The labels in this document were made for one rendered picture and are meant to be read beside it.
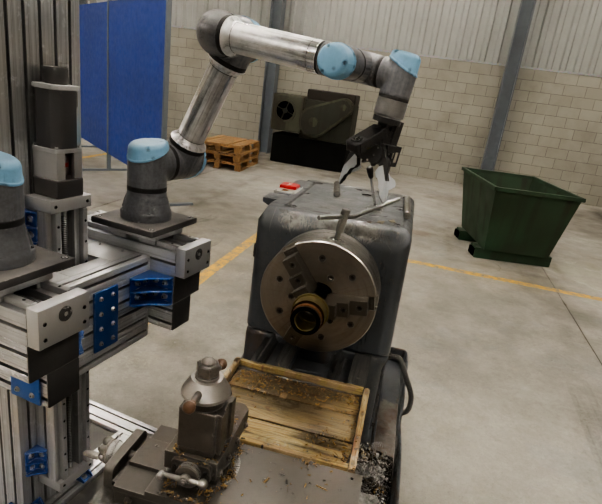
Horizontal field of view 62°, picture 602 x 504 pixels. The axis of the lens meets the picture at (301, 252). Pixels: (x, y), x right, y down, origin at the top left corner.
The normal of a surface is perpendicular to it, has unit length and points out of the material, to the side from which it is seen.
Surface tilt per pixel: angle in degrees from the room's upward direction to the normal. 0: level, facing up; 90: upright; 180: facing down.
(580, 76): 90
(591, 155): 90
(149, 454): 0
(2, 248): 72
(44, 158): 90
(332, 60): 90
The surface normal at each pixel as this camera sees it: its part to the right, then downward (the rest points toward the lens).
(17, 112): 0.91, 0.24
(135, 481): 0.13, -0.94
